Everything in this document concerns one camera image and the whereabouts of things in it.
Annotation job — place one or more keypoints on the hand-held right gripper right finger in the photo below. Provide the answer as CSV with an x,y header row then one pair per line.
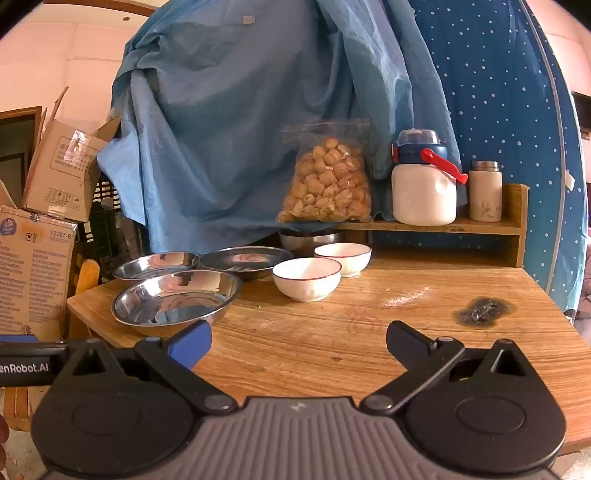
x,y
406,344

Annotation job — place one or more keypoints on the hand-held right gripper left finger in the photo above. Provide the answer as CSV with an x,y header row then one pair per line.
x,y
189,344

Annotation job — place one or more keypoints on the white bowl with red rim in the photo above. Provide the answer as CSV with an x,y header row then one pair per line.
x,y
307,279
344,256

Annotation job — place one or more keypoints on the printed cardboard box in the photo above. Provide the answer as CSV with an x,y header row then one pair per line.
x,y
32,277

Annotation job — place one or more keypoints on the wooden chair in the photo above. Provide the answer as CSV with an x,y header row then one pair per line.
x,y
87,277

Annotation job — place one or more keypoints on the black plastic crate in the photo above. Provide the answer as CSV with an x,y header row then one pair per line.
x,y
106,230

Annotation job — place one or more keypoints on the steel bowl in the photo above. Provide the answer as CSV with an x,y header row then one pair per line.
x,y
304,242

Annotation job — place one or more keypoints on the white jug with blue lid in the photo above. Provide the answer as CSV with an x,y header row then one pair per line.
x,y
422,198

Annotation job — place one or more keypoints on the wooden desk shelf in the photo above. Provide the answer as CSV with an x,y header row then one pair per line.
x,y
517,230

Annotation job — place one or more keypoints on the white tumbler with steel lid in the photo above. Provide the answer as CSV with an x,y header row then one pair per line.
x,y
485,194

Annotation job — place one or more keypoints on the clear bag of puffed snacks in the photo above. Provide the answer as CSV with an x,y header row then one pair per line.
x,y
323,184

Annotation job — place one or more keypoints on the open cardboard box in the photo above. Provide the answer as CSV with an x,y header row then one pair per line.
x,y
60,184

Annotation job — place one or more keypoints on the plain blue cloth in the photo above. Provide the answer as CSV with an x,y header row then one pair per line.
x,y
231,138

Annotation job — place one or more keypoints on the blue white-dotted cloth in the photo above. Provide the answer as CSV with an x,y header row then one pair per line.
x,y
498,92

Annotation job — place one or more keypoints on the dark wooden frame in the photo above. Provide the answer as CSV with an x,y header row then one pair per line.
x,y
21,115

